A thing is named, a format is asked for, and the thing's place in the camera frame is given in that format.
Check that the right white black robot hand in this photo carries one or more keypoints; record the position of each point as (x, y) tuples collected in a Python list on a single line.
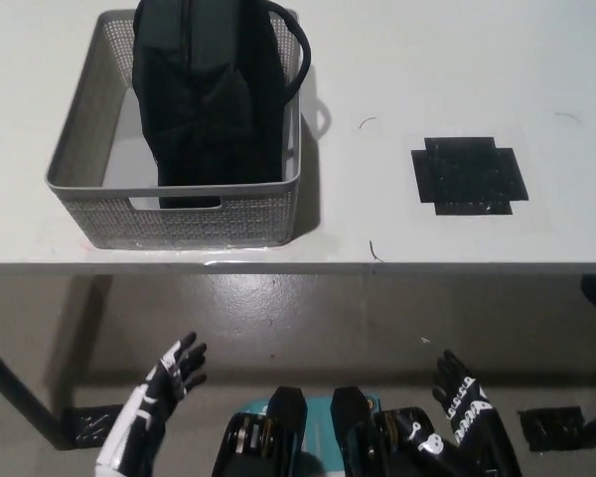
[(464, 402)]

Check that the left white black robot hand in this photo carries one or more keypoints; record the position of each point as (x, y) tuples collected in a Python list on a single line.
[(176, 370)]

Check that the black fabric lunch bag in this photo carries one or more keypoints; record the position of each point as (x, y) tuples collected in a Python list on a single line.
[(203, 109)]

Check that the clear tape strip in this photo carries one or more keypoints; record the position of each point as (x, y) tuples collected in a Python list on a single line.
[(218, 261)]

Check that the black teal robot body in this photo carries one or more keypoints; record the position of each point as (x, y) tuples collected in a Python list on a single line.
[(288, 417)]

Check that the black metal table leg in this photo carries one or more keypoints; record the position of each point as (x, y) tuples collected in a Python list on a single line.
[(20, 387)]

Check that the grey perforated plastic basket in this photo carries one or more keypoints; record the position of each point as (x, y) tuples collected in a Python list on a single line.
[(258, 218)]

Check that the short dark thread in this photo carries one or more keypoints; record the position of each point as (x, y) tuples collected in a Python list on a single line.
[(375, 252)]

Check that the black tape patch on table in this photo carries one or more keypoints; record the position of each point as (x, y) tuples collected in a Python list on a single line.
[(469, 174)]

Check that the curved thin black thread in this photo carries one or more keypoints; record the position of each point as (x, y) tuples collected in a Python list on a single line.
[(367, 120)]

